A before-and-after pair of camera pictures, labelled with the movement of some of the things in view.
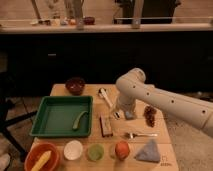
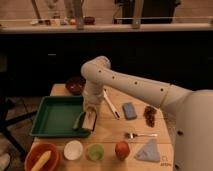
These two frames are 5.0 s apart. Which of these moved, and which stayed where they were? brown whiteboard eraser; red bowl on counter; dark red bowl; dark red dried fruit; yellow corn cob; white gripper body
Moved: white gripper body; brown whiteboard eraser
Stayed: dark red bowl; yellow corn cob; dark red dried fruit; red bowl on counter
